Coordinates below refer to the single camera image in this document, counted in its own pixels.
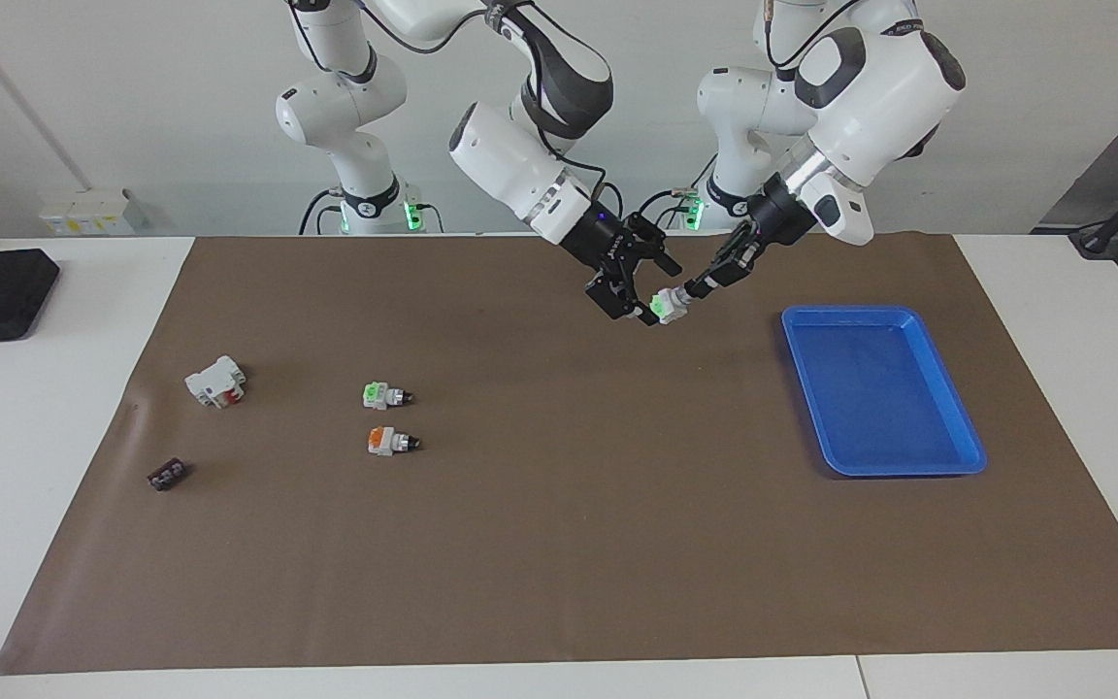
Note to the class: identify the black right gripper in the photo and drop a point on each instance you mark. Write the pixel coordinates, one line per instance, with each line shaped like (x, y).
(603, 243)

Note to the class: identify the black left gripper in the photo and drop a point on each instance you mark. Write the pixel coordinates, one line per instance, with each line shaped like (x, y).
(777, 216)

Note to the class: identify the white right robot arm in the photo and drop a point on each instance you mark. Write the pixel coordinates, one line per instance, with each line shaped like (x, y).
(510, 165)

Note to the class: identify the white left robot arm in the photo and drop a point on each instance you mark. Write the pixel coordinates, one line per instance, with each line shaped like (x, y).
(870, 107)

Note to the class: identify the blue plastic tray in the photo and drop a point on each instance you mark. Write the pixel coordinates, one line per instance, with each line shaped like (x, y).
(879, 398)

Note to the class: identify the brown table mat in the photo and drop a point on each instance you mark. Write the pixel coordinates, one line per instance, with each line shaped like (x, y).
(569, 544)

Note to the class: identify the white circuit breaker red lever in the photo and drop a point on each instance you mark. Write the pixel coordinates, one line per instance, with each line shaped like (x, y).
(214, 382)

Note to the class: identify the switch with green block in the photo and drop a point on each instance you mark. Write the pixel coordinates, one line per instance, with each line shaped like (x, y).
(379, 395)

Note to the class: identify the switch with orange block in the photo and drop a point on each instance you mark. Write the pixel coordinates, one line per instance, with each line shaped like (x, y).
(384, 441)

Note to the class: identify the white wall box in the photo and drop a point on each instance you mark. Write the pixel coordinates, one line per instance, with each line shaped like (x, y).
(93, 214)

